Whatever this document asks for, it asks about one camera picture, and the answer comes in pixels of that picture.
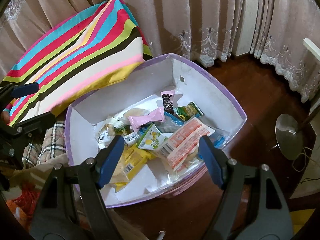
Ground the green pea snack packet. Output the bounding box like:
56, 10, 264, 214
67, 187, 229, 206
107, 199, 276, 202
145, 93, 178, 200
173, 102, 204, 121

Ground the pink chocolate bar packet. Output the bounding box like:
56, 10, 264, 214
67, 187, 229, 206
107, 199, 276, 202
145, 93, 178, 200
128, 107, 165, 132

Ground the blue seed snack packet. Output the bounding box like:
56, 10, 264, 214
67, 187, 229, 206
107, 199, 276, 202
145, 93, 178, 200
155, 112, 184, 133

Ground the yellow snack bag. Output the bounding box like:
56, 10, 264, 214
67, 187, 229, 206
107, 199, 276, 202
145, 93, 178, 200
109, 145, 156, 192

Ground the plaid blanket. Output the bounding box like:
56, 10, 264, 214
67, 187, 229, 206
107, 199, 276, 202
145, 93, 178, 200
22, 120, 67, 169

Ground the white nut snack packet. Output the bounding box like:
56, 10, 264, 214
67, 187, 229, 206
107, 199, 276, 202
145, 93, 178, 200
95, 116, 125, 150

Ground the orange cracker packet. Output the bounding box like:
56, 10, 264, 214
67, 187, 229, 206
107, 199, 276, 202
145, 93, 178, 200
155, 117, 216, 171

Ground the lemon green white packet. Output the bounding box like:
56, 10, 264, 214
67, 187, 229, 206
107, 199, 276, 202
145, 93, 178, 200
137, 124, 168, 151

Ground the purple storage box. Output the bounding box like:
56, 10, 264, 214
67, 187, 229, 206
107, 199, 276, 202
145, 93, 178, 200
65, 54, 247, 208

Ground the floor lamp base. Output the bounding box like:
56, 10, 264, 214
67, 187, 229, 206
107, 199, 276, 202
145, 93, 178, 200
275, 114, 303, 160

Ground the pink dark candy packet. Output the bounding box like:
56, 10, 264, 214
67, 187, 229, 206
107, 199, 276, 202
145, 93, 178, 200
161, 90, 175, 115

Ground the striped colourful cloth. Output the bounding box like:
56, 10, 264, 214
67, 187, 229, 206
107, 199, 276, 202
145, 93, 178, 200
1, 0, 152, 126

